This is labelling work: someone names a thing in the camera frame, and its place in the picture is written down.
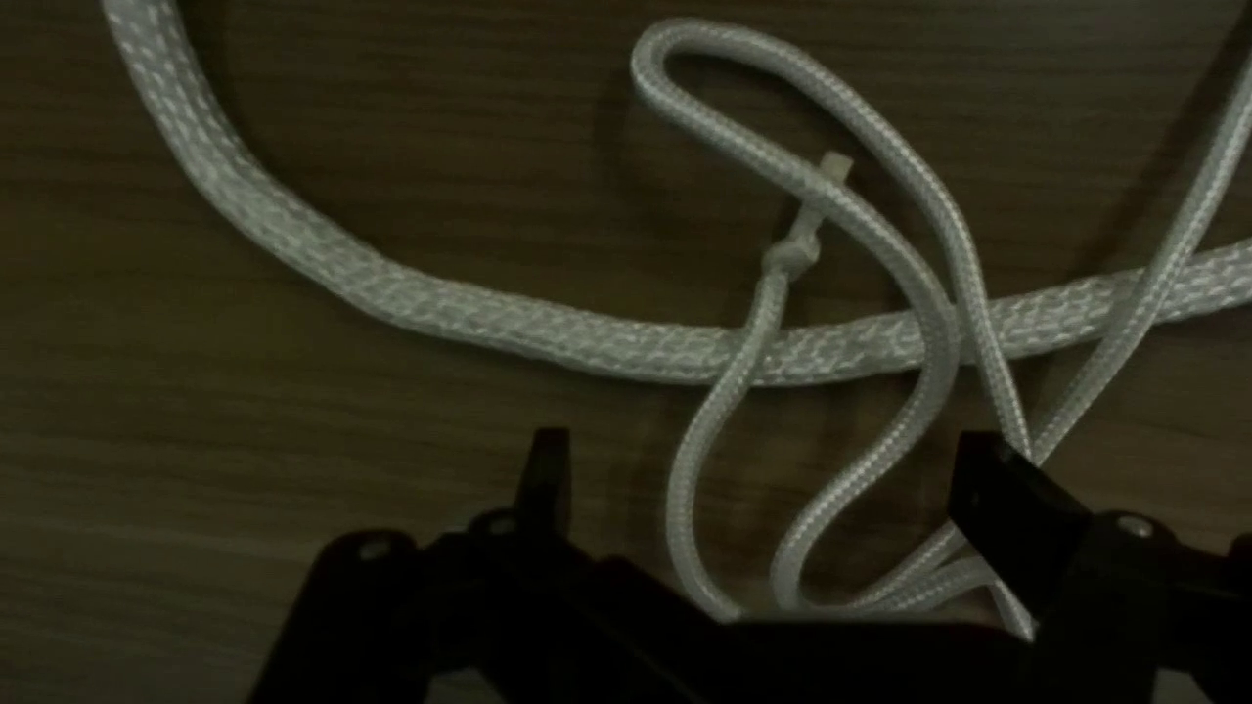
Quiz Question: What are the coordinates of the thick white rope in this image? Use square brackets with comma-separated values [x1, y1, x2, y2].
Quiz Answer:
[99, 0, 1252, 392]

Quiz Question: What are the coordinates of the thin white rope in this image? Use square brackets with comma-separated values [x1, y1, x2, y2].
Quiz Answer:
[626, 14, 1252, 645]

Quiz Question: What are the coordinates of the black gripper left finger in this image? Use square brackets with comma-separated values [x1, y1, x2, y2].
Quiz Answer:
[514, 427, 580, 539]

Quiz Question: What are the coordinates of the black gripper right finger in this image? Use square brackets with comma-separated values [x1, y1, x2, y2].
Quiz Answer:
[945, 431, 1094, 632]

